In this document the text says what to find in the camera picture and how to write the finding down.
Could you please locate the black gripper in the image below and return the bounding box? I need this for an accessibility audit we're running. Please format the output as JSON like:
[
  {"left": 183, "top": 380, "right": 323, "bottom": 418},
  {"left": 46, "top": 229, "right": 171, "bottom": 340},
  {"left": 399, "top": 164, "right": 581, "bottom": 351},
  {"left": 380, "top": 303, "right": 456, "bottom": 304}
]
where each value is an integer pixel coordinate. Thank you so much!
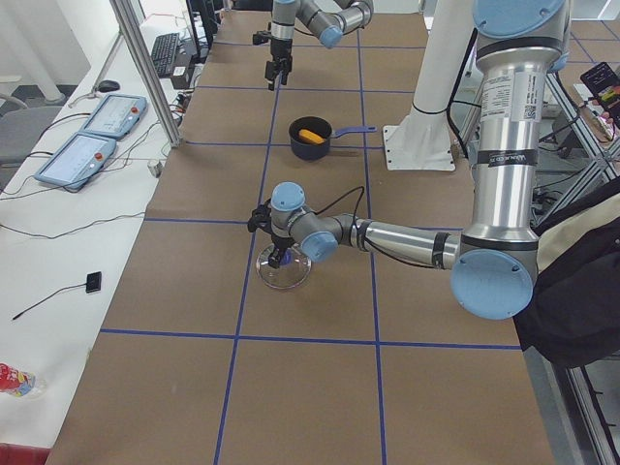
[
  {"left": 252, "top": 30, "right": 293, "bottom": 91},
  {"left": 247, "top": 202, "right": 294, "bottom": 269}
]

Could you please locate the glass lid with blue knob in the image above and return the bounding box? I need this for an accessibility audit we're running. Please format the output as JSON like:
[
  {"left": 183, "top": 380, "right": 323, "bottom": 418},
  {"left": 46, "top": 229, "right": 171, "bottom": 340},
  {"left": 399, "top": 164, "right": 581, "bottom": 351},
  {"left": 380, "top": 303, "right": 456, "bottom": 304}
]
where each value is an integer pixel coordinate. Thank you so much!
[{"left": 256, "top": 244, "right": 312, "bottom": 290}]

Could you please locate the yellow plastic corn cob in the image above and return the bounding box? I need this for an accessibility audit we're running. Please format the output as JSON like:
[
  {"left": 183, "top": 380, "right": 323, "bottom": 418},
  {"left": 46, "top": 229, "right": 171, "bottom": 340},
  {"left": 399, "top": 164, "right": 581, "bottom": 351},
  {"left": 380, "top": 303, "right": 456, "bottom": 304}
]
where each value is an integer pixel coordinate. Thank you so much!
[{"left": 297, "top": 129, "right": 326, "bottom": 145}]

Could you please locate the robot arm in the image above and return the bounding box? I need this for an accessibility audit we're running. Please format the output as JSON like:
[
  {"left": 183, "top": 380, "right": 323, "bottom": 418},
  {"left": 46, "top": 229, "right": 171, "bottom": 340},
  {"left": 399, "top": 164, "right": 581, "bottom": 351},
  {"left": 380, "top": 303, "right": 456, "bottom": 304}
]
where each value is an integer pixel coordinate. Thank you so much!
[
  {"left": 248, "top": 1, "right": 572, "bottom": 320},
  {"left": 252, "top": 0, "right": 374, "bottom": 91}
]

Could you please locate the black keyboard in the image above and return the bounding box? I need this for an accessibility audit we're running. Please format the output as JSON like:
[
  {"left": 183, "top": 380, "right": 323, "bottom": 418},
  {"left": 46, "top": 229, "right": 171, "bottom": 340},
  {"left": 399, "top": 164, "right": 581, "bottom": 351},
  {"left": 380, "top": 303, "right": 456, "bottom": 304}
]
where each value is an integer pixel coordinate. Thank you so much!
[{"left": 151, "top": 33, "right": 180, "bottom": 78}]

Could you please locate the brown paper table mat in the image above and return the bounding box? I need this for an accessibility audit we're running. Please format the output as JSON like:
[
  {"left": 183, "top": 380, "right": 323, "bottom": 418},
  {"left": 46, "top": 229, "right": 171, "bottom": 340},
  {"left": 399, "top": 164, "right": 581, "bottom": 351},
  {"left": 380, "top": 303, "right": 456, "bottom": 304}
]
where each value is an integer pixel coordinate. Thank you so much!
[{"left": 46, "top": 9, "right": 558, "bottom": 465}]

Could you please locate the upper blue teach pendant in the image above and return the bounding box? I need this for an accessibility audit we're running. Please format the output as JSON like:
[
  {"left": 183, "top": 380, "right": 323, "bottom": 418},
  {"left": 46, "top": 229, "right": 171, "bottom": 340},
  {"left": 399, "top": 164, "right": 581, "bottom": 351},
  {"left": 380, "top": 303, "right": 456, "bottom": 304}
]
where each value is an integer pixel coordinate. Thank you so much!
[{"left": 80, "top": 93, "right": 147, "bottom": 140}]

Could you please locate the blue teach pendant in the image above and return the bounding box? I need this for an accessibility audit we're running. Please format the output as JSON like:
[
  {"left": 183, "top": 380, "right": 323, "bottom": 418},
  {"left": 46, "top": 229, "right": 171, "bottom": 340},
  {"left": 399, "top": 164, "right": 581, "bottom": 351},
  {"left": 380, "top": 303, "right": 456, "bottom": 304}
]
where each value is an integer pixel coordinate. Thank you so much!
[
  {"left": 80, "top": 93, "right": 147, "bottom": 140},
  {"left": 34, "top": 132, "right": 117, "bottom": 192}
]

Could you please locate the black computer mouse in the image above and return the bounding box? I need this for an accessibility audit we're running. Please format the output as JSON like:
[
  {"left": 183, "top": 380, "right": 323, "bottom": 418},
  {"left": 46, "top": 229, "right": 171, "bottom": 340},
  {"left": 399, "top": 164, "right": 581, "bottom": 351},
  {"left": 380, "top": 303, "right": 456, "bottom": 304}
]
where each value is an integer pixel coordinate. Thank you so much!
[{"left": 97, "top": 79, "right": 120, "bottom": 93}]

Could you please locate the small black square device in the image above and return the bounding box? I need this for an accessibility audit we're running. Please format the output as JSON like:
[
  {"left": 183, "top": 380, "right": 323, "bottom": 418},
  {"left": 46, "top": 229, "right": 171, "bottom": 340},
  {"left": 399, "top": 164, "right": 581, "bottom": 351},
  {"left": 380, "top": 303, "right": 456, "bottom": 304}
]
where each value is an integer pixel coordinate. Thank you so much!
[{"left": 85, "top": 271, "right": 103, "bottom": 294}]

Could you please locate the lower blue teach pendant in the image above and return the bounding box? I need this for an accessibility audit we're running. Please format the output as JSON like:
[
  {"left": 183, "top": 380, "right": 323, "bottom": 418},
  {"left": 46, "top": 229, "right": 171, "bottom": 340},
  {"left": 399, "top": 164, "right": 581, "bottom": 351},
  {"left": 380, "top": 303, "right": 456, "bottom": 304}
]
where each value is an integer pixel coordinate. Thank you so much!
[{"left": 34, "top": 132, "right": 117, "bottom": 192}]

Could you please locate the red patterned drink bottle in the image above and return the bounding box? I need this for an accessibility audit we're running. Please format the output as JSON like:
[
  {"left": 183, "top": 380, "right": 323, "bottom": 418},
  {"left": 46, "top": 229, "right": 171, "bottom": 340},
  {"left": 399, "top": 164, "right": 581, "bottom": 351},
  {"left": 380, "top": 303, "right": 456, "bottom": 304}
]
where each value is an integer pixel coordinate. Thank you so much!
[{"left": 0, "top": 363, "right": 47, "bottom": 399}]

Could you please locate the black and beige backpack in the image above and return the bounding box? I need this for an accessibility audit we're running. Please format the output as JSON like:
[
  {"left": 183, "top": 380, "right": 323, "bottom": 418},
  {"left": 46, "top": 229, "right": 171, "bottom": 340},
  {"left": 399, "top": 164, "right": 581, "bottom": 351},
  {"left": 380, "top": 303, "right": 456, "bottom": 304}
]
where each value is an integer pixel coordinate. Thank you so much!
[{"left": 513, "top": 179, "right": 619, "bottom": 368}]

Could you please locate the black smartphone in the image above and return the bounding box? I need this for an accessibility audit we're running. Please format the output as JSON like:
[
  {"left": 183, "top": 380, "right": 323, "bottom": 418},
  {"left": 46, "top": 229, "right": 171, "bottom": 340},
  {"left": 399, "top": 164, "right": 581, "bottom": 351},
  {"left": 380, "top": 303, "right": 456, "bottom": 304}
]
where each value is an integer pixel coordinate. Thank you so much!
[{"left": 580, "top": 62, "right": 619, "bottom": 125}]

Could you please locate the blue saucepan with handle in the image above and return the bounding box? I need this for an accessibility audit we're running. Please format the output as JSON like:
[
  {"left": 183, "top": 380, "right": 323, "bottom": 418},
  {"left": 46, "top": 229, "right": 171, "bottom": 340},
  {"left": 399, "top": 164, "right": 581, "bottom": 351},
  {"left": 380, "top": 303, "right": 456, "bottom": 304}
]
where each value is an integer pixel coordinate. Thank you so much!
[{"left": 288, "top": 116, "right": 377, "bottom": 161}]

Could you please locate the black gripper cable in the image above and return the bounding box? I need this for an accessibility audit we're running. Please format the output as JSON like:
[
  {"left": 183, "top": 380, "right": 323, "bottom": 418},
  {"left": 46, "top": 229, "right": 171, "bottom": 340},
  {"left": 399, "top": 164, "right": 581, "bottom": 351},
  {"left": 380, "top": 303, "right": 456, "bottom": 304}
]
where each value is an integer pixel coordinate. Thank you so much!
[{"left": 309, "top": 186, "right": 369, "bottom": 233}]

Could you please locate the aluminium frame post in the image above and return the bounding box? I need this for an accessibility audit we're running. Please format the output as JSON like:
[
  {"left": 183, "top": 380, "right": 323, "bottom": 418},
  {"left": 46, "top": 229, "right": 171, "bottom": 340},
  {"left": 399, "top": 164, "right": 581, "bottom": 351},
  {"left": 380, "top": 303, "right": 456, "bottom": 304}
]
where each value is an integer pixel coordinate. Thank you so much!
[{"left": 109, "top": 0, "right": 181, "bottom": 148}]

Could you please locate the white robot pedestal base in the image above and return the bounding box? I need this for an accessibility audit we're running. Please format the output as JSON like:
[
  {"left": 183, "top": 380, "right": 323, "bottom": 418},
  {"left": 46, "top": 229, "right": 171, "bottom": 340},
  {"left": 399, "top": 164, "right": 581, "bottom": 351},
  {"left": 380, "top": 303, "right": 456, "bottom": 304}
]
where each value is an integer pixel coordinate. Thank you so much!
[{"left": 384, "top": 0, "right": 476, "bottom": 171}]

